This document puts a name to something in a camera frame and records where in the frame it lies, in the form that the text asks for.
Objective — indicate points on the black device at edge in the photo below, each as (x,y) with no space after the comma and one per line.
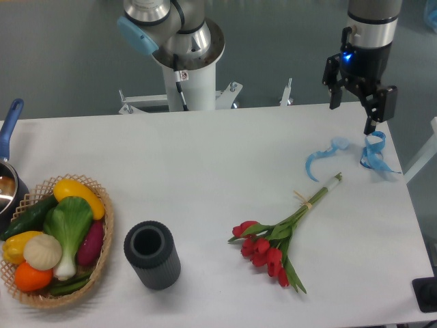
(425,293)

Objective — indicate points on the dark grey ribbed vase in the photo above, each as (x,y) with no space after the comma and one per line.
(150,249)

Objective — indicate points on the cream garlic bulb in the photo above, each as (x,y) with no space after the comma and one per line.
(42,252)

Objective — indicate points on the green bok choy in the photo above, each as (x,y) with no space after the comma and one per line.
(69,223)

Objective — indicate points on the dark green cucumber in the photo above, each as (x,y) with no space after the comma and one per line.
(32,219)

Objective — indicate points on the purple sweet potato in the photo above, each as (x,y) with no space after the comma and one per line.
(91,246)

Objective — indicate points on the light blue ribbon strip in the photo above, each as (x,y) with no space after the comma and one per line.
(336,143)

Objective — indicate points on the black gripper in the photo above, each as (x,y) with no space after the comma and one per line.
(359,71)

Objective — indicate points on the blue object top right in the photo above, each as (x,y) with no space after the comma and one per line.
(429,15)

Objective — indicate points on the woven wicker basket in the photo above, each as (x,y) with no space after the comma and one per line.
(42,299)

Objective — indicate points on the blue ribbon bow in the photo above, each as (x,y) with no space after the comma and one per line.
(372,156)

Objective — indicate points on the white frame at right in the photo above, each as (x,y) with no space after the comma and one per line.
(423,156)

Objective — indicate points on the orange fruit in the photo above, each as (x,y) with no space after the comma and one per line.
(29,279)

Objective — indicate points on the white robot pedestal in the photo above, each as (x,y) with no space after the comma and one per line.
(186,90)

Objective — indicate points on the blue handled saucepan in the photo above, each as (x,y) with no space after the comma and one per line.
(13,189)

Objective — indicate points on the red tulip bouquet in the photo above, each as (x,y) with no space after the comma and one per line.
(268,245)

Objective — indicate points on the green bean pods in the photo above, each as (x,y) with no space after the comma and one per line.
(69,286)

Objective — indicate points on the yellow bell pepper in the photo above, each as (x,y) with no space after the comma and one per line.
(14,246)

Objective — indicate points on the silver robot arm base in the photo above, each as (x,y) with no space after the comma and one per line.
(177,34)

